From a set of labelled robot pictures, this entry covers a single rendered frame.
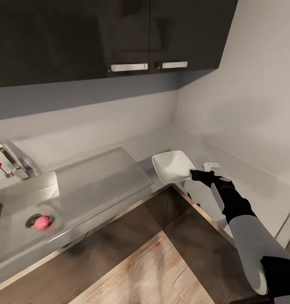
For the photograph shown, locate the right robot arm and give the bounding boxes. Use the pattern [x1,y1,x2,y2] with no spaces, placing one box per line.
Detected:
[192,162,290,304]

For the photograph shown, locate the vidalia onion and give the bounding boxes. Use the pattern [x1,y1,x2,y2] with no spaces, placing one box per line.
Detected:
[31,216,52,231]

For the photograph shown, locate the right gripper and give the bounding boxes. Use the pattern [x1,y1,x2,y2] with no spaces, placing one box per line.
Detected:
[192,170,214,184]

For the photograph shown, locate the bowl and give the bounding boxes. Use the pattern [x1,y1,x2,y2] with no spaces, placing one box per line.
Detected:
[152,151,196,184]

